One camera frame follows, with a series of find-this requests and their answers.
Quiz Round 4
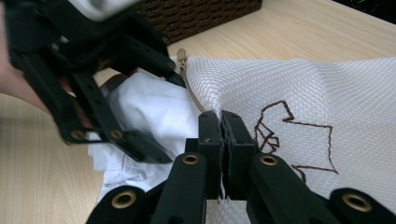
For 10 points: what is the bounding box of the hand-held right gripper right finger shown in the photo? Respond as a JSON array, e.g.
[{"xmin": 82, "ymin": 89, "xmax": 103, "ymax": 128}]
[{"xmin": 220, "ymin": 110, "xmax": 260, "ymax": 201}]

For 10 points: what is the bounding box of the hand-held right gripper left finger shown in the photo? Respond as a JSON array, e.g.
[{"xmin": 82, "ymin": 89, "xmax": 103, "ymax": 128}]
[{"xmin": 185, "ymin": 110, "xmax": 224, "ymax": 201}]

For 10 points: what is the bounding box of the white garment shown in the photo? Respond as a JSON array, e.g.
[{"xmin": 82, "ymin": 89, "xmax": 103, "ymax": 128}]
[{"xmin": 88, "ymin": 72, "xmax": 204, "ymax": 202}]

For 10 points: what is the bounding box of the brown wicker basket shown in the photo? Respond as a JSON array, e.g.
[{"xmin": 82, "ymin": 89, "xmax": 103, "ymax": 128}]
[{"xmin": 135, "ymin": 0, "xmax": 264, "ymax": 45}]

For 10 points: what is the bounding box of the white mesh laundry bag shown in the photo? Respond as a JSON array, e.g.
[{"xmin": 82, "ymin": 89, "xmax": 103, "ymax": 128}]
[{"xmin": 177, "ymin": 48, "xmax": 396, "ymax": 224}]

